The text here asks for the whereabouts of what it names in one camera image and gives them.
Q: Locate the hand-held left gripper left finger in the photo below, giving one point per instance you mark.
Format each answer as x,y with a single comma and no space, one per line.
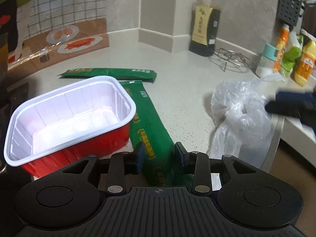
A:
140,156

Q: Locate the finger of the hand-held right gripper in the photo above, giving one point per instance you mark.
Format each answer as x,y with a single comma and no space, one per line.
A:
293,96
284,108

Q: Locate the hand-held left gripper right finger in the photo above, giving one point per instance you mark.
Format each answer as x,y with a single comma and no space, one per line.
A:
178,156

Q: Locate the green snack packet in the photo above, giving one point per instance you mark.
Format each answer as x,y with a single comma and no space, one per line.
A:
148,128
108,74

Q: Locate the clear plastic bag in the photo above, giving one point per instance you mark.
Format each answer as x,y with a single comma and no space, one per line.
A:
242,118

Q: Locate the red foil tray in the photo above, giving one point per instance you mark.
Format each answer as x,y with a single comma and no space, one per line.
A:
69,118

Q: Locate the yellow bottle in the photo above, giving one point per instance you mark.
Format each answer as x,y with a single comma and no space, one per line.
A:
305,66

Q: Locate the green and white bag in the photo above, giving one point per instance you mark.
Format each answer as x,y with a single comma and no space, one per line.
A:
291,56

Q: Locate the salt shaker with teal lid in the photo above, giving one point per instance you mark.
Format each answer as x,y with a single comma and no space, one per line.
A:
265,61

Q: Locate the orange detergent bottle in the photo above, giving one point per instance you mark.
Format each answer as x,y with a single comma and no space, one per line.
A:
281,47

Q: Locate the metal steaming rack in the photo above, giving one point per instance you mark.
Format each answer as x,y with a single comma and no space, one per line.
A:
232,59

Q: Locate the grey perforated utensil holder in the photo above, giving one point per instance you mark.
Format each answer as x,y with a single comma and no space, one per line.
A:
290,7

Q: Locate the dark soy sauce bottle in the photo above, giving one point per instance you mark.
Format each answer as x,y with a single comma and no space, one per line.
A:
205,29

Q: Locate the cartoon wall poster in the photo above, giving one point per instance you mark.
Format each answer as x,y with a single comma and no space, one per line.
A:
61,29

